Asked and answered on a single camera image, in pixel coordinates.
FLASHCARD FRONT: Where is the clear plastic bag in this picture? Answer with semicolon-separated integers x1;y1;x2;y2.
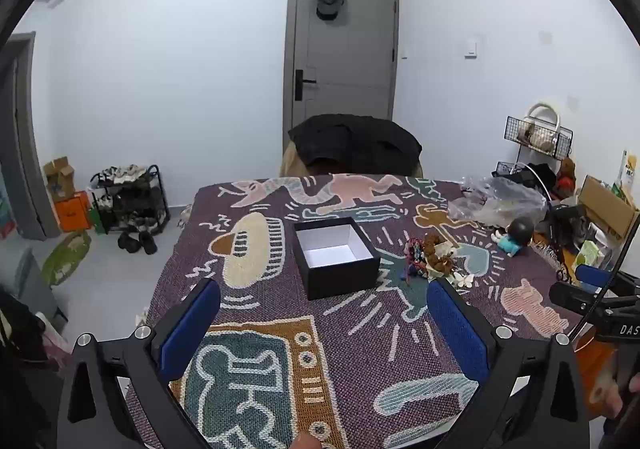
447;175;549;231

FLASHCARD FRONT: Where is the black wire basket rack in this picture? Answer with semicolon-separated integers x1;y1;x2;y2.
492;116;574;200

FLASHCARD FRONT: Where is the green packet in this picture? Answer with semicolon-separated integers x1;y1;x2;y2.
574;241;604;268

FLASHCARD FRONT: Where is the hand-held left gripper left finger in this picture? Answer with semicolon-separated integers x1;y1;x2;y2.
55;276;223;449

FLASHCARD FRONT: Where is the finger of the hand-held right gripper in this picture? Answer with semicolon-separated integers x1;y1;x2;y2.
575;265;640;298
549;281;602;326

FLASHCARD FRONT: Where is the grey cap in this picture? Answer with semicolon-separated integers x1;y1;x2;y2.
315;0;346;22

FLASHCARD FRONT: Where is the green floor mat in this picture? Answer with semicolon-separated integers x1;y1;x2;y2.
41;230;93;286

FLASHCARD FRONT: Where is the black cloth bundle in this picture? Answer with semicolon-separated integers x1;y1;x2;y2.
520;161;559;193

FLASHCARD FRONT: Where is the open cardboard box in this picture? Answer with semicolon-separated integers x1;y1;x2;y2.
577;175;640;241

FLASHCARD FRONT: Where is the green bag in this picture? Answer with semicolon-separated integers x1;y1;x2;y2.
89;205;109;236

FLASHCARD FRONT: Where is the printed purple blanket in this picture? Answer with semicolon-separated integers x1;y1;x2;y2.
125;174;601;449

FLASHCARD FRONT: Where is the white handbag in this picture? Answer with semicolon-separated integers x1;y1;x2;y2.
517;102;562;153

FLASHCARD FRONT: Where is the brown plush toy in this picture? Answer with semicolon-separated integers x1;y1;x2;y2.
554;158;577;196

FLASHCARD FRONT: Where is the grey door frame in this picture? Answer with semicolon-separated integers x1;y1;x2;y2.
0;31;62;241

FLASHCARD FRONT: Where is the yellow green carton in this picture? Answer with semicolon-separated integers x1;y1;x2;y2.
620;149;639;190

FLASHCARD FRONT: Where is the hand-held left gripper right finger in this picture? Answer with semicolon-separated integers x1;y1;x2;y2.
425;276;593;449

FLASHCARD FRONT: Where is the black jacket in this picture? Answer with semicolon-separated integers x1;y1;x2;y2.
288;114;423;176

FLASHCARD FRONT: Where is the black door handle lock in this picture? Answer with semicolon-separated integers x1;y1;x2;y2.
294;70;317;102

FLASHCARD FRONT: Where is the black-headed doll figurine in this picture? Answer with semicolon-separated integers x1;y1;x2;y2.
490;217;536;259

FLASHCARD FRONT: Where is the black square box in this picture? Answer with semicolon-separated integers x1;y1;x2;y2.
292;216;382;301

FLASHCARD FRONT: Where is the grey door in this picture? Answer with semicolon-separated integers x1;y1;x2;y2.
282;0;401;140

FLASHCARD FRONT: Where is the black shoe rack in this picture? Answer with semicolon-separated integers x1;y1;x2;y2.
90;164;172;236

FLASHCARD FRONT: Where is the dark multicolour beaded bracelet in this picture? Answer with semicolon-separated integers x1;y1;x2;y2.
406;236;428;277

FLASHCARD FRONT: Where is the person's right hand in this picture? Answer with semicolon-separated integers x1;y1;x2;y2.
602;371;640;422

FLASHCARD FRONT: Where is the person's left hand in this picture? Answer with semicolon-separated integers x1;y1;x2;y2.
287;431;322;449

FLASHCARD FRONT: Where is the small brown cardboard box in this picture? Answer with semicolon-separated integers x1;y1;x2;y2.
42;156;76;202

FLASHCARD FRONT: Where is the orange box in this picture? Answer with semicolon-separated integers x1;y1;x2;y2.
54;190;94;233

